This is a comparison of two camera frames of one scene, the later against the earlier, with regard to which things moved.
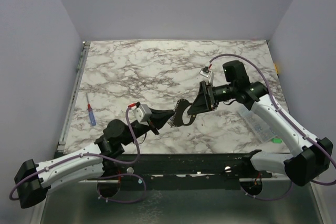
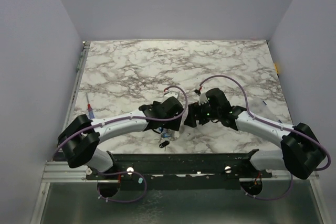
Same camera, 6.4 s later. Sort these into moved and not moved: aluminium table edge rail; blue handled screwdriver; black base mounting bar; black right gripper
Moved: black right gripper
Not moved: blue handled screwdriver; aluminium table edge rail; black base mounting bar
